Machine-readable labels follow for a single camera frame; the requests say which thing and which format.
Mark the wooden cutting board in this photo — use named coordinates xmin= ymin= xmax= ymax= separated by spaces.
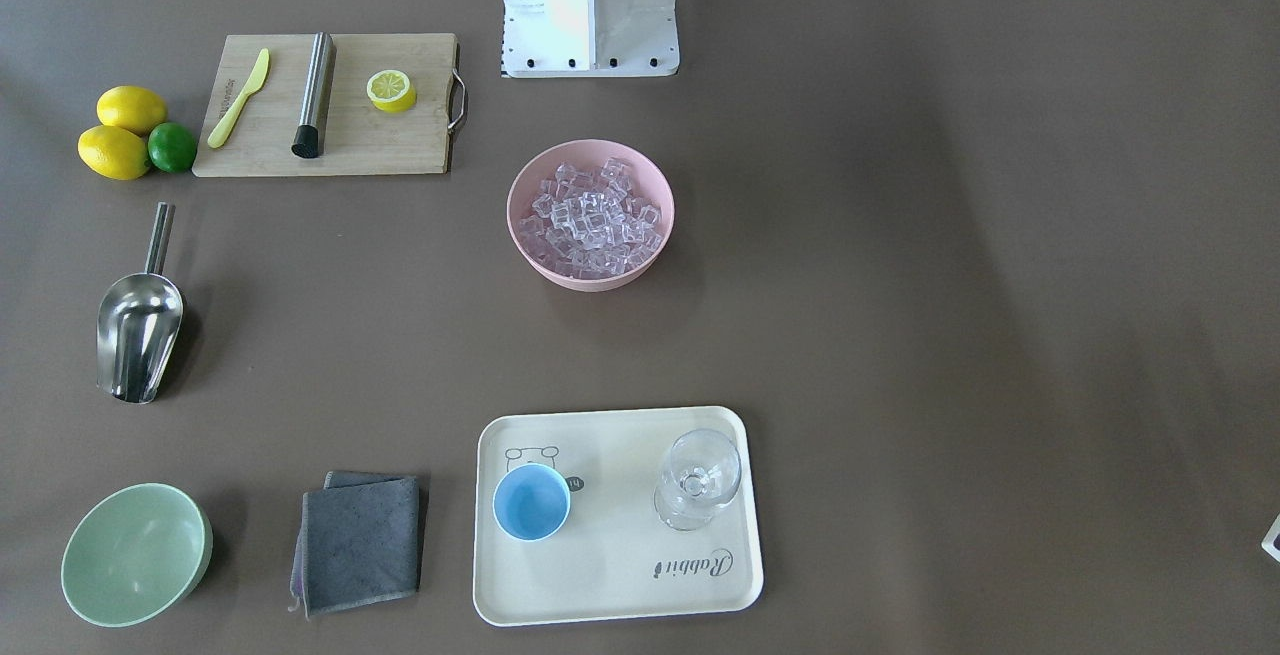
xmin=193 ymin=32 xmax=465 ymax=178

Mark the light blue cup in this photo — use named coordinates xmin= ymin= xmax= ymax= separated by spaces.
xmin=492 ymin=463 xmax=572 ymax=542

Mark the steel ice scoop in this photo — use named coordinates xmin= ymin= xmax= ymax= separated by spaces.
xmin=96 ymin=201 xmax=184 ymax=404

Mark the half lemon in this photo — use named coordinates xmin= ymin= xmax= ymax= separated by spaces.
xmin=366 ymin=70 xmax=417 ymax=113

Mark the steel muddler black tip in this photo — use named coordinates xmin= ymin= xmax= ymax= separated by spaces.
xmin=291 ymin=32 xmax=337 ymax=159

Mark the yellow lemon lower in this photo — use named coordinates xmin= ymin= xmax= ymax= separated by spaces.
xmin=77 ymin=125 xmax=152 ymax=180

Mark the clear wine glass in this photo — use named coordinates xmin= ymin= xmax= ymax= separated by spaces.
xmin=653 ymin=429 xmax=742 ymax=531

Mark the grey folded cloth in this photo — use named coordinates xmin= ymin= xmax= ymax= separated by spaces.
xmin=291 ymin=471 xmax=421 ymax=618

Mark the cream serving tray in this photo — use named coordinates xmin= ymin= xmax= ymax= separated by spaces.
xmin=474 ymin=406 xmax=765 ymax=627

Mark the pink bowl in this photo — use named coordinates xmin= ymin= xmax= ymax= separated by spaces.
xmin=506 ymin=139 xmax=676 ymax=292

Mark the pile of clear ice cubes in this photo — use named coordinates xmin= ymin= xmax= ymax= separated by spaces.
xmin=515 ymin=157 xmax=666 ymax=281

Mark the yellow plastic knife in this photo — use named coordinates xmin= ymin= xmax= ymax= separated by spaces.
xmin=206 ymin=49 xmax=270 ymax=148

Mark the green bowl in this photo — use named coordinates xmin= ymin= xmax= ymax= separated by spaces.
xmin=60 ymin=484 xmax=212 ymax=628

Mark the green lime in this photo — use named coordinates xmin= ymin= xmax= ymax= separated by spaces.
xmin=147 ymin=122 xmax=198 ymax=173

